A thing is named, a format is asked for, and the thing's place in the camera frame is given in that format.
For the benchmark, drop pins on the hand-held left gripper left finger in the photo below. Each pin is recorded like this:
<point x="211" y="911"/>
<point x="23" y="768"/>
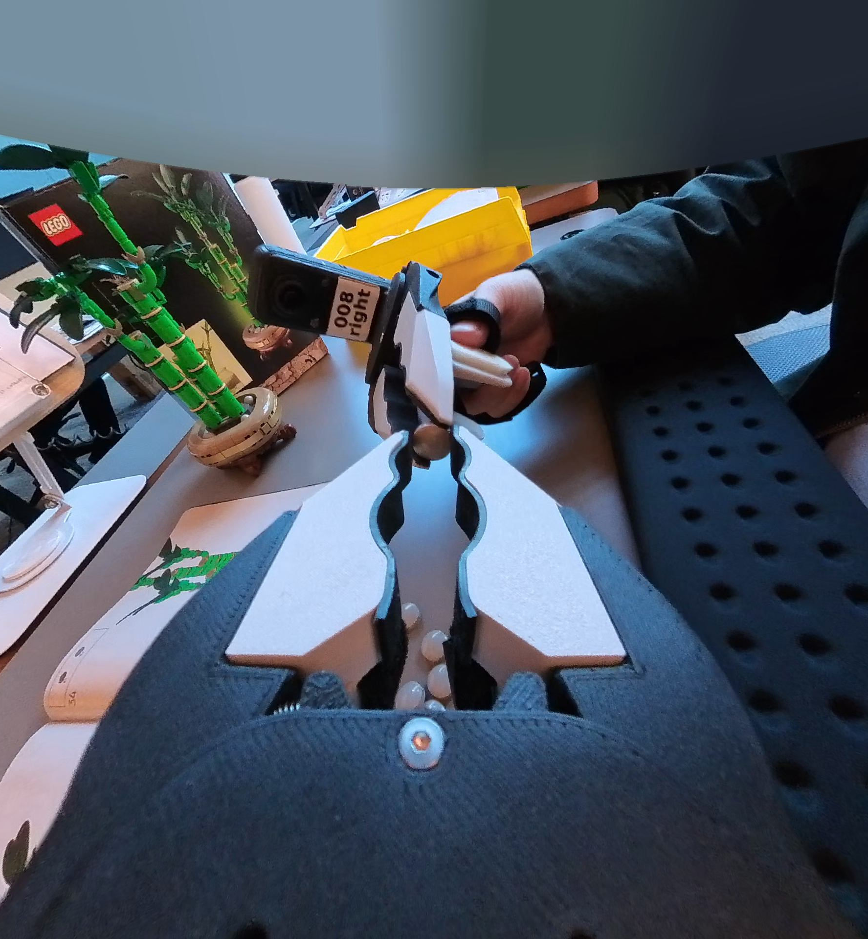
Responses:
<point x="309" y="579"/>

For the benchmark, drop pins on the bamboo print instruction booklet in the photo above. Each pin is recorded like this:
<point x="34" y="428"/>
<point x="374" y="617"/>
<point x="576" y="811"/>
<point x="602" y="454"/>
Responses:
<point x="148" y="638"/>

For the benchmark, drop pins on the person's right hand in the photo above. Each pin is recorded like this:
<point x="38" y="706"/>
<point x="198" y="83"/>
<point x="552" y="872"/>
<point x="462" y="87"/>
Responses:
<point x="522" y="308"/>

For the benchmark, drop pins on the yellow plastic bin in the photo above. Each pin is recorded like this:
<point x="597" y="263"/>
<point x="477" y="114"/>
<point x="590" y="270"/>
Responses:
<point x="478" y="235"/>

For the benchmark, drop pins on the printed paper sheet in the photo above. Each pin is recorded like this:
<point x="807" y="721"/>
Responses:
<point x="8" y="345"/>

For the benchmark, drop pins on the black perforated panel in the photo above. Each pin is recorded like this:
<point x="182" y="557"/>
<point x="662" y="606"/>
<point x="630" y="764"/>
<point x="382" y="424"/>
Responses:
<point x="734" y="513"/>

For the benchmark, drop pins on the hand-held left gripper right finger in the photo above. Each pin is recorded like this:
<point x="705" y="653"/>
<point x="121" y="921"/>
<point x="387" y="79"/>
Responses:
<point x="544" y="579"/>

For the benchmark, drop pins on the black toy set box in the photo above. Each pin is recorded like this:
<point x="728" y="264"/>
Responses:
<point x="206" y="220"/>

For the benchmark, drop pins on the brown box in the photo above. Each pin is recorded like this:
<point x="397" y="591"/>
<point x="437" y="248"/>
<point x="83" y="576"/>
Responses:
<point x="562" y="198"/>

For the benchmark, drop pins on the white paper roll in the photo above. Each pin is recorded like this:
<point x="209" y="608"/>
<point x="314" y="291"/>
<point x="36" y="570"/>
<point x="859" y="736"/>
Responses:
<point x="265" y="213"/>

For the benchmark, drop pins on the white leaf print page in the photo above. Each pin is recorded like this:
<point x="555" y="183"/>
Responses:
<point x="8" y="792"/>

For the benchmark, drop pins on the white sign stand base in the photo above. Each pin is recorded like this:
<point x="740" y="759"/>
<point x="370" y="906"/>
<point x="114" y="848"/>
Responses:
<point x="96" y="506"/>

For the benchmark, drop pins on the small round grey piece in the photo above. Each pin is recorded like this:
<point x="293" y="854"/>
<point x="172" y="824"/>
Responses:
<point x="431" y="441"/>

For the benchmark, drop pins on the green brick bamboo model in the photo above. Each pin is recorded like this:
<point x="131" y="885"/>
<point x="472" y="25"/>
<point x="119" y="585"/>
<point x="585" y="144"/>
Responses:
<point x="184" y="359"/>

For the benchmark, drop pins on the person's right forearm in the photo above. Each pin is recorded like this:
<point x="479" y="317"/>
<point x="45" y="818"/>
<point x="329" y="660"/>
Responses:
<point x="661" y="257"/>

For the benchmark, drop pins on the person's dark jacket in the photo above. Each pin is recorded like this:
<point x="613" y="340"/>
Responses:
<point x="866" y="293"/>

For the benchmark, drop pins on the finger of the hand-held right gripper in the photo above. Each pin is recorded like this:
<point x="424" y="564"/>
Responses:
<point x="426" y="367"/>
<point x="381" y="403"/>

